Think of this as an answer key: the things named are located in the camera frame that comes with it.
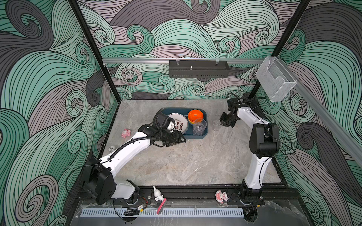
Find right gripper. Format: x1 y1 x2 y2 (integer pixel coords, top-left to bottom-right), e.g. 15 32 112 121
220 112 238 128

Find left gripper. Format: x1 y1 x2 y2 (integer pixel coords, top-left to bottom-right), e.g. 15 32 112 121
160 130 186 147

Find white plate red circle characters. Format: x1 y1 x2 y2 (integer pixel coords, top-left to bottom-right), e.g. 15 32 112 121
168 113 189 134

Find clear drinking glass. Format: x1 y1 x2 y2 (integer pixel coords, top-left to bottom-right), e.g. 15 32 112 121
193 118 207 136
211 120 222 131

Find orange bowl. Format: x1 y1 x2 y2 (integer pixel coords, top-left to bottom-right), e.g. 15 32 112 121
188 109 204 121

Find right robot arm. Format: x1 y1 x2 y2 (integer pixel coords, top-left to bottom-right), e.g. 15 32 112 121
220 98 280 197

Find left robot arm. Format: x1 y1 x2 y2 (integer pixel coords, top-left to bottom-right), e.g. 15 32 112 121
82 111 186 205

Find teal plastic bin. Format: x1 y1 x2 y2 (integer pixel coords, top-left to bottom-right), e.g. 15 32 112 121
162 107 208 139

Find small pink toy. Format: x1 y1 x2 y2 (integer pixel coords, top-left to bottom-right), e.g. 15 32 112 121
121 129 131 138

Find white rabbit figurine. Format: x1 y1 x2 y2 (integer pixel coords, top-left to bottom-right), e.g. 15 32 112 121
153 186 165 202

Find pink pig figurine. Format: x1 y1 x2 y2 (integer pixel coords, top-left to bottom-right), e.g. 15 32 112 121
215 190 229 204

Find black perforated wall tray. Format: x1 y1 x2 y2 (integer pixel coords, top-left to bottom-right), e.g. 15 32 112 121
168 61 230 80

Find clear acrylic wall box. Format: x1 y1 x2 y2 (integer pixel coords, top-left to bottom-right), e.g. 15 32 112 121
255 56 297 102

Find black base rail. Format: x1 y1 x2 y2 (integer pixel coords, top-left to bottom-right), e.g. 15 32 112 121
76 185 300 208

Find aluminium wall rail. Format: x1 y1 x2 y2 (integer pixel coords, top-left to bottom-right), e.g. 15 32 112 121
102 57 264 65

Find white slotted cable duct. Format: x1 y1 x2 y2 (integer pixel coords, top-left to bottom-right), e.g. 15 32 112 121
80 207 244 218

